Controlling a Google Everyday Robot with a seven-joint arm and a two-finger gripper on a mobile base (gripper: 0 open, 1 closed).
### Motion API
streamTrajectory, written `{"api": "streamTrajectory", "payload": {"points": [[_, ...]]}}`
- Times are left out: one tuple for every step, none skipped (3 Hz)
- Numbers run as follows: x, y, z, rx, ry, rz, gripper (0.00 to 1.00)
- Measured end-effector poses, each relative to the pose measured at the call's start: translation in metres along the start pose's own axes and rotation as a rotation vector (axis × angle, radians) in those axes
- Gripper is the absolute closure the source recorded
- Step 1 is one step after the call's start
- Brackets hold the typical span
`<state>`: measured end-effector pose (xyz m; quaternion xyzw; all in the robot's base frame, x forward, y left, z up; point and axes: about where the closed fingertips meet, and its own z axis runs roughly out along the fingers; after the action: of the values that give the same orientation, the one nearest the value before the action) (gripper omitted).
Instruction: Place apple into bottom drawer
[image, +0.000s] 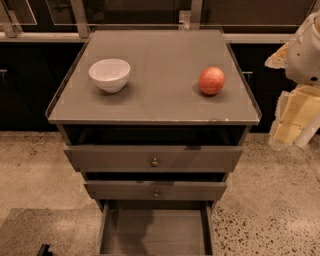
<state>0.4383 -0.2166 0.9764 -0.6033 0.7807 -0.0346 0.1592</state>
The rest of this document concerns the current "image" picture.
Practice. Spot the grey bottom drawer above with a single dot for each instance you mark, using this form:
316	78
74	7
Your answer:
156	228

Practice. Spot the grey drawer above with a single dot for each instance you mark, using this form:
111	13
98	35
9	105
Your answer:
156	228
157	186
158	149

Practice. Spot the red apple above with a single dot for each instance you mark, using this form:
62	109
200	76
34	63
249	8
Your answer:
211	81

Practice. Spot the grey drawer cabinet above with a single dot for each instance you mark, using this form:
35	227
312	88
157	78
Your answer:
162	89

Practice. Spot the white ceramic bowl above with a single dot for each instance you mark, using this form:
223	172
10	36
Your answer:
110	75

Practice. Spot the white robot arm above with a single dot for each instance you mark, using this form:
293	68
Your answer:
297	115

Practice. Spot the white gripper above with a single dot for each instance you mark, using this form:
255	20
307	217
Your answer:
304	61

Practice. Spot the grey top drawer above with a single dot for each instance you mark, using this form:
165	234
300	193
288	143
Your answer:
158	149

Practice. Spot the metal window railing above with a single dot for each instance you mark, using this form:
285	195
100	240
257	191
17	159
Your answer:
250	26

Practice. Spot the black object at floor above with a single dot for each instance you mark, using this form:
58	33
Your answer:
44	250

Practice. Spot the grey middle drawer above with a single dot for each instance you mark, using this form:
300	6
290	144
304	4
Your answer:
157	186

